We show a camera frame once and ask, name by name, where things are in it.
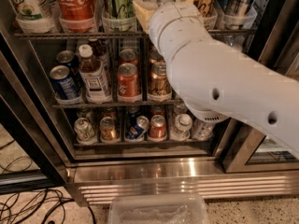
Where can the right glass fridge door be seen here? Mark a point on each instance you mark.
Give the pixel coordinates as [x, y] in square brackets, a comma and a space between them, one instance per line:
[276, 45]

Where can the red Coca-Cola can top shelf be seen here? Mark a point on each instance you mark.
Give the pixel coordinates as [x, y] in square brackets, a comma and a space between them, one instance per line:
[77, 16]

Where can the blue can middle shelf rear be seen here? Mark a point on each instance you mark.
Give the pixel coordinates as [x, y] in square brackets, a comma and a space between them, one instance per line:
[69, 59]

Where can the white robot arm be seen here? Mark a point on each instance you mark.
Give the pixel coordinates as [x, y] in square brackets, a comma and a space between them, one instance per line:
[207, 73]

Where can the blue Pepsi can bottom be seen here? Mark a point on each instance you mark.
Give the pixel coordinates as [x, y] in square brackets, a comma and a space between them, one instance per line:
[137, 128]

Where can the green can bottom left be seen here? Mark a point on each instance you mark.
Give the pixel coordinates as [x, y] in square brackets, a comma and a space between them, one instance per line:
[86, 134]

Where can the water bottle bottom shelf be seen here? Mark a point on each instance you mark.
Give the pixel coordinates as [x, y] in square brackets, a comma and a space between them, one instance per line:
[180, 130]

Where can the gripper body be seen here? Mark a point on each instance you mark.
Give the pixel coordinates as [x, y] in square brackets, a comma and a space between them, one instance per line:
[177, 13]

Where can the left open fridge door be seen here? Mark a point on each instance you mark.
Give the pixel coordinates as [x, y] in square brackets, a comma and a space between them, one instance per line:
[27, 110]

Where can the white 7UP can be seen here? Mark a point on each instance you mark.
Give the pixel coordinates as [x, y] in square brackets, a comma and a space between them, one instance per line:
[34, 16]

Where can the red can middle rear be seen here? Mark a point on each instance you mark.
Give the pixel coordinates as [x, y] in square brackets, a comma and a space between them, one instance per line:
[128, 56]

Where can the blue can middle shelf front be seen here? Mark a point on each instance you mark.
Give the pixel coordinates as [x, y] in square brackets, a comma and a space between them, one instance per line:
[63, 83]

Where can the red can bottom shelf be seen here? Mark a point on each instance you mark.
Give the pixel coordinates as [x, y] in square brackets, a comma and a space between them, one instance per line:
[157, 128]

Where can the middle wire shelf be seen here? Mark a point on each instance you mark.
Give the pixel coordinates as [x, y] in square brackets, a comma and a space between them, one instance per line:
[167, 102]

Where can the wire shelf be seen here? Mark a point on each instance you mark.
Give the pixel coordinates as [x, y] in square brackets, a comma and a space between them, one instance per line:
[167, 102]
[111, 35]

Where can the tea bottle bottom shelf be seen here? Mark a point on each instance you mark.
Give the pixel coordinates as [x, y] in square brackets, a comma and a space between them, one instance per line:
[202, 131]

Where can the red Coke can middle front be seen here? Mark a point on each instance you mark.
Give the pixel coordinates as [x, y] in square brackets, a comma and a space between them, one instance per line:
[128, 83]

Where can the clear plastic bin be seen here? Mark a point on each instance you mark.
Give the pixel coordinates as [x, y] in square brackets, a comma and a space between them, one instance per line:
[159, 209]

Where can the orange can bottom shelf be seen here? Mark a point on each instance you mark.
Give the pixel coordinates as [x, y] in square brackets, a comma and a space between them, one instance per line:
[108, 130]

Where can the blue can shelf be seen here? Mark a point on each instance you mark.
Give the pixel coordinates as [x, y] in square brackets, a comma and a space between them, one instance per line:
[69, 59]
[63, 83]

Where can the dark striped can top shelf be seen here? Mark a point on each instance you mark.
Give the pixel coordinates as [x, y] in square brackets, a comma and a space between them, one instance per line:
[235, 14]

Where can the green LaCroix can top shelf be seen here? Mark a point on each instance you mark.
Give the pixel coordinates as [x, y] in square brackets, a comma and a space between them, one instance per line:
[120, 14]

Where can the top wire shelf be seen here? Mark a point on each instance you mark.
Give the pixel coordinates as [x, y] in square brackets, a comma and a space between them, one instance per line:
[111, 35]

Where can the gold can middle rear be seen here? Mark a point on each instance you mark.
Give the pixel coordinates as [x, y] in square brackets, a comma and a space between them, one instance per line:
[154, 57]

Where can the gold can middle front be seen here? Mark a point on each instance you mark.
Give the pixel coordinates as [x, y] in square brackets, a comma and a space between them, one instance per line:
[159, 88]

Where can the tea bottle white cap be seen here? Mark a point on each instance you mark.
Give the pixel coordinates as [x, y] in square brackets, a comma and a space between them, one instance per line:
[93, 75]

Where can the stainless fridge base grille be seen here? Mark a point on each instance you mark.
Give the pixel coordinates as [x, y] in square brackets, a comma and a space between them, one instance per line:
[100, 182]

